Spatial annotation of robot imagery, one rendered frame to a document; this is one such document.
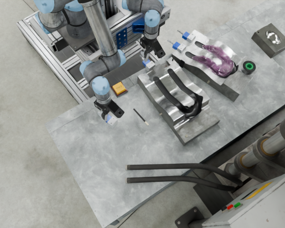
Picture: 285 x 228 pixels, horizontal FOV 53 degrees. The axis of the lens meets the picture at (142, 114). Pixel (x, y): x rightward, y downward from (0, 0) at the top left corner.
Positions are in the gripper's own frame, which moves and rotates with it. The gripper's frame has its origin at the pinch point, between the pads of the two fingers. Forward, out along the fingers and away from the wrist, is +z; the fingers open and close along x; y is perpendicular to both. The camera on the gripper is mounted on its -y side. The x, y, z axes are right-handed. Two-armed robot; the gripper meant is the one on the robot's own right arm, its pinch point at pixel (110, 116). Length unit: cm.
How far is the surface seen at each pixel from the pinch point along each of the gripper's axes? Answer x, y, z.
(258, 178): -18, -80, -10
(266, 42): -107, -43, 6
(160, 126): -17.2, -23.6, 13.2
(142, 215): 25, -44, 94
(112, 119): -1.1, 0.4, 7.5
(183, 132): -20.6, -36.9, 7.3
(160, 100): -27.4, -15.0, 4.3
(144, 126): -11.2, -16.2, 13.1
